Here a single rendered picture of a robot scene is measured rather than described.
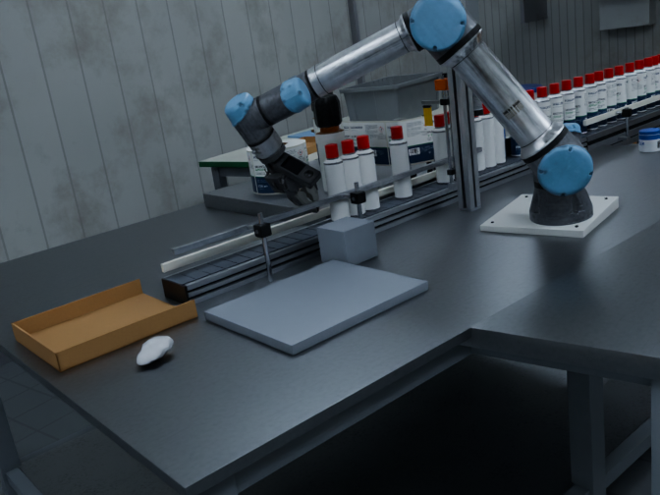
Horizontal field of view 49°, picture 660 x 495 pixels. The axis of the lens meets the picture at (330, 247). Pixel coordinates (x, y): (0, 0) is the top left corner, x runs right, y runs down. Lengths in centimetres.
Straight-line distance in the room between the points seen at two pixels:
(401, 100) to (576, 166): 261
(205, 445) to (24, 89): 307
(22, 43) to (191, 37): 110
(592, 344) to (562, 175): 50
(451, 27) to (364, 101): 269
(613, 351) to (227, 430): 61
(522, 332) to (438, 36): 65
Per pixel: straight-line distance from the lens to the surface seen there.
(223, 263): 171
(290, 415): 111
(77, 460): 243
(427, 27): 158
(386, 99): 415
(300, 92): 168
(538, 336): 128
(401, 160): 204
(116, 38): 429
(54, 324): 171
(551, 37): 695
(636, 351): 123
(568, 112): 271
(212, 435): 110
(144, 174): 434
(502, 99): 162
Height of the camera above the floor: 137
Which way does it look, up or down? 17 degrees down
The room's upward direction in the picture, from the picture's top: 8 degrees counter-clockwise
